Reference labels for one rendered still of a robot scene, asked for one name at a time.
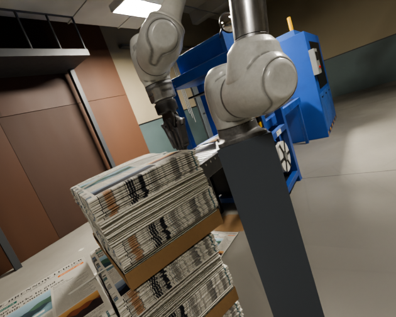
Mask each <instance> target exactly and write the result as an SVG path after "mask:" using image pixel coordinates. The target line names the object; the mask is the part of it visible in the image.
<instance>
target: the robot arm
mask: <svg viewBox="0 0 396 317"><path fill-rule="evenodd" d="M185 2H186V0H163V2H162V5H161V6H160V8H159V9H158V10H157V11H151V12H150V13H149V14H148V16H147V18H146V20H145V22H144V23H143V24H142V26H141V28H140V32H139V33H137V34H136V35H134V36H133V37H132V38H131V40H130V44H129V46H130V53H131V58H132V61H133V65H134V67H135V70H136V73H137V74H138V77H139V79H140V81H141V82H142V83H143V85H144V87H145V89H146V92H147V95H148V97H149V99H150V102H151V104H156V105H155V109H156V112H157V115H159V116H161V115H162V118H163V122H164V123H163V124H162V125H161V127H162V128H163V130H164V131H165V133H166V135H167V137H168V139H169V141H170V143H171V144H172V146H173V148H174V149H175V148H176V150H178V151H179V150H187V146H188V145H189V139H188V136H187V130H186V127H185V118H184V117H182V118H181V117H180V116H179V114H178V112H177V111H176V110H177V109H178V108H179V107H178V104H177V102H176V99H175V98H174V97H175V96H176V93H175V89H174V88H173V84H172V81H171V78H170V69H171V68H172V66H173V65H174V64H175V63H176V61H177V59H178V57H179V55H180V53H181V50H182V47H183V40H184V33H185V30H184V27H183V26H182V24H181V20H182V14H183V11H184V6H185ZM229 7H230V12H231V22H232V28H233V38H234V44H233V45H232V47H231V48H230V50H229V52H228V54H227V63H225V64H221V65H218V66H216V67H214V68H213V69H211V70H210V71H209V72H208V73H207V75H206V78H205V83H204V93H205V97H206V101H207V105H208V108H209V111H210V114H211V116H212V119H213V122H214V124H215V126H216V129H217V133H218V136H219V138H217V142H219V144H218V147H219V148H224V147H227V146H228V145H232V144H234V143H238V142H241V141H243V140H247V139H249V138H253V137H255V136H258V135H262V134H265V133H267V129H266V128H262V127H260V126H258V123H257V120H256V118H255V117H257V116H263V115H266V114H269V113H272V112H274V111H276V110H277V109H279V108H281V107H282V106H283V105H284V104H285V103H286V102H287V101H288V100H289V99H290V98H291V97H292V96H293V95H294V92H295V90H296V88H297V83H298V75H297V69H296V67H295V65H294V63H293V61H292V60H291V59H290V58H289V57H288V56H287V55H286V54H284V53H283V50H282V48H281V46H280V42H279V41H278V40H277V39H276V38H274V37H273V36H271V35H269V29H268V17H267V6H266V0H229Z"/></svg>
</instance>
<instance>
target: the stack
mask: <svg viewBox="0 0 396 317"><path fill-rule="evenodd" d="M215 241H216V239H215V238H214V235H213V234H212V233H209V234H208V235H206V236H205V237H204V238H202V239H201V240H199V241H198V242H197V243H196V244H194V245H193V246H191V247H190V248H189V249H188V250H186V251H185V252H184V253H183V254H181V255H180V256H178V257H177V258H176V259H175V260H173V261H172V262H170V263H169V264H168V265H166V266H165V267H164V268H163V269H161V270H160V271H158V272H157V273H156V274H155V275H153V276H152V277H150V278H149V279H148V280H147V281H145V282H144V283H142V284H141V285H140V286H138V287H137V288H136V289H135V290H134V291H131V289H130V288H129V287H128V285H127V284H126V283H125V281H124V280H123V278H122V277H121V276H120V274H119V273H118V271H117V270H116V269H115V268H114V266H113V264H112V263H111V262H110V260H109V259H108V258H107V257H106V255H105V253H104V252H103V251H102V250H101V248H100V247H97V248H96V249H95V250H93V251H92V252H90V257H91V259H92V263H93V264H94V266H95V268H96V270H97V274H96V275H94V274H93V272H92V270H91V268H90V267H89V264H88V263H87V261H86V259H85V257H84V256H83V257H81V258H80V259H78V260H76V261H74V262H72V263H70V264H68V265H66V266H65V267H63V268H61V269H59V270H58V271H56V272H54V273H52V274H50V275H49V276H47V277H46V278H44V279H42V280H40V281H39V282H37V283H35V284H33V285H32V286H30V287H28V288H27V289H25V290H24V291H21V292H20V293H18V294H17V295H15V296H13V297H12V298H10V299H8V300H7V301H5V302H3V303H2V304H0V317H205V315H206V314H207V313H208V312H210V311H211V310H212V309H213V308H214V307H215V306H216V305H217V304H218V303H219V302H220V301H221V300H222V299H223V298H224V297H225V296H226V295H227V294H228V293H229V292H230V291H231V290H232V289H233V285H232V283H233V281H232V277H231V274H230V273H229V270H228V269H229V268H228V266H227V265H225V264H223V262H222V260H221V256H220V254H219V253H218V252H219V248H217V245H218V243H217V242H215ZM98 275H99V276H98ZM97 276H98V278H99V277H100V278H99V280H100V279H101V280H100V282H101V281H102V282H101V284H102V286H103V288H104V290H105V292H106V291H107V292H106V294H108V295H109V296H108V295H107V296H108V298H109V300H110V299H111V300H110V302H111V304H112V306H113V308H112V306H111V304H110V303H109V301H108V299H107V297H106V295H105V293H104V291H103V290H102V288H101V286H100V284H99V283H98V281H97V279H96V277H97ZM243 315H244V314H243V313H242V309H241V306H240V305H239V302H238V301H236V302H235V303H234V304H233V305H232V306H231V307H230V308H229V309H228V311H227V312H226V313H225V314H224V315H223V316H222V317H244V316H243Z"/></svg>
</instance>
